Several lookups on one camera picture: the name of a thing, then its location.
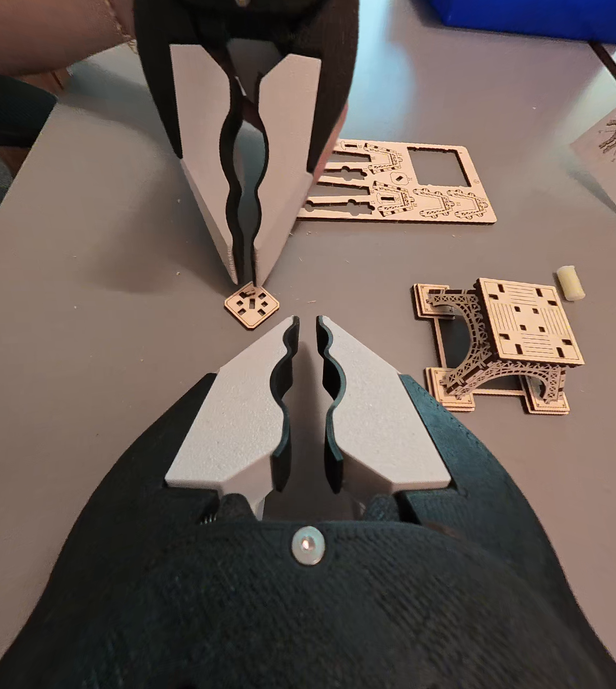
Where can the wooden tower base assembly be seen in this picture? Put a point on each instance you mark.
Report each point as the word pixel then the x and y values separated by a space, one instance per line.
pixel 523 323

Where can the grey desk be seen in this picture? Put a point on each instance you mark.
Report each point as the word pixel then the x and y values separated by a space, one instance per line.
pixel 98 377

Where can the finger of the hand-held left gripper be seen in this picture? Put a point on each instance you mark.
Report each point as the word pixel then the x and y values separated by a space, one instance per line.
pixel 289 140
pixel 200 118

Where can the person's left forearm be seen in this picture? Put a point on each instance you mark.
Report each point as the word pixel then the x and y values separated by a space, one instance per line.
pixel 33 32

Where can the blue plastic bin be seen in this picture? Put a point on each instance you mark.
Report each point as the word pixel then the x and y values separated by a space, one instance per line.
pixel 529 16

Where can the pale wax stick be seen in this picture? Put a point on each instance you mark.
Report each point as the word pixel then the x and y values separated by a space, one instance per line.
pixel 571 282

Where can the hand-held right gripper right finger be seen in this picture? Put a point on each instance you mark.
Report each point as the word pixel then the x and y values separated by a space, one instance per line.
pixel 389 430

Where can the small square wooden plate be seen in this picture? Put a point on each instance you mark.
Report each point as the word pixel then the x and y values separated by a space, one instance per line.
pixel 252 307

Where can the black chair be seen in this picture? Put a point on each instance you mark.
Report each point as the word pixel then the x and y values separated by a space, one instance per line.
pixel 1 107

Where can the laser-cut wooden parts sheet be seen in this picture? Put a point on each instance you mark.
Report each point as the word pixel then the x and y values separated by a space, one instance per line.
pixel 448 207

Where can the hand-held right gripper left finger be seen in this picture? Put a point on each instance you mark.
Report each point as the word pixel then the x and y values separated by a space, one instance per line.
pixel 232 425

